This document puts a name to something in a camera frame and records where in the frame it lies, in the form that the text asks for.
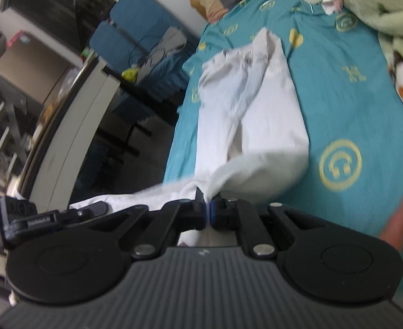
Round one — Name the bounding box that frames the white t-shirt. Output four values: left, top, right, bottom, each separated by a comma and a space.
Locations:
69, 27, 310, 248

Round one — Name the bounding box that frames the blue folding chair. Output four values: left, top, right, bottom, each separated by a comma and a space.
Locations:
89, 0, 201, 128

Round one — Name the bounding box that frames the person's right hand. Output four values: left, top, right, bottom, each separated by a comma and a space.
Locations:
379, 198, 403, 252

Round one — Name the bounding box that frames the white desk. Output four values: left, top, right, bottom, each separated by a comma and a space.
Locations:
14, 58, 120, 213

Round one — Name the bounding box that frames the teal smiley bed sheet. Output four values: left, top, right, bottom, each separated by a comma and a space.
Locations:
162, 0, 403, 311

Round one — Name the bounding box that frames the cardboard box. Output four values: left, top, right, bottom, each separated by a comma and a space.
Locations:
0, 32, 73, 106

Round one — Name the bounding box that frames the yellow green small object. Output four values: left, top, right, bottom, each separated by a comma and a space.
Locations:
121, 68, 140, 83

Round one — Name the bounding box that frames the dark window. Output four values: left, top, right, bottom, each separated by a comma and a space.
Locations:
1, 0, 116, 53

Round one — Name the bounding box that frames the grey cloth on chair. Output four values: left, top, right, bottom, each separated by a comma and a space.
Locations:
137, 27, 187, 83

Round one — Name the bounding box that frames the white paper tag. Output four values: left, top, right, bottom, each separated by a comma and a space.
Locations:
321, 0, 338, 16

